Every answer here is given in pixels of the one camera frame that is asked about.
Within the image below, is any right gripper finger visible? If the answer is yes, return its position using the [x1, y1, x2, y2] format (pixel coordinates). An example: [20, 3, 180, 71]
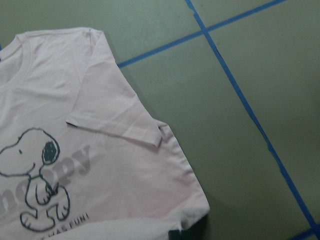
[168, 230, 181, 240]

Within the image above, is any pink Snoopy t-shirt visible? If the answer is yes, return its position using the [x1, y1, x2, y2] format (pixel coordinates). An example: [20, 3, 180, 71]
[0, 27, 210, 240]

